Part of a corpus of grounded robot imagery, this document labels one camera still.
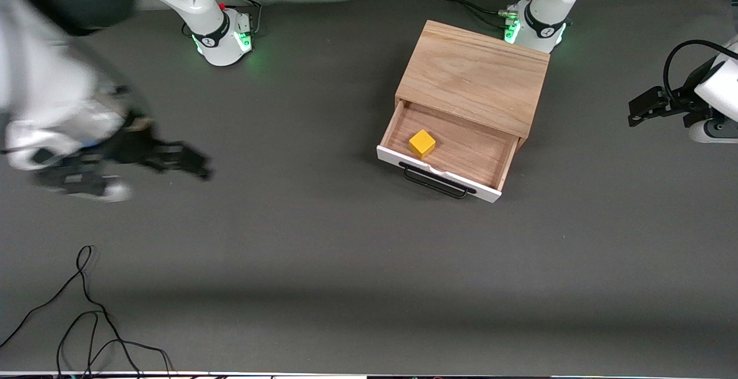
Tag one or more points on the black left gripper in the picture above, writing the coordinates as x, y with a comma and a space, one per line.
681, 104

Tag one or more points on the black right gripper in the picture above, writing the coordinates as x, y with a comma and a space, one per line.
134, 143

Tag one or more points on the yellow wooden block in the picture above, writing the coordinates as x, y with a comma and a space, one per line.
422, 143

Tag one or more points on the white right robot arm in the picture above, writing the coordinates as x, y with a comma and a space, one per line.
52, 96

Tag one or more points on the wooden drawer cabinet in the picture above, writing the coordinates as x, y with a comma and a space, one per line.
473, 73

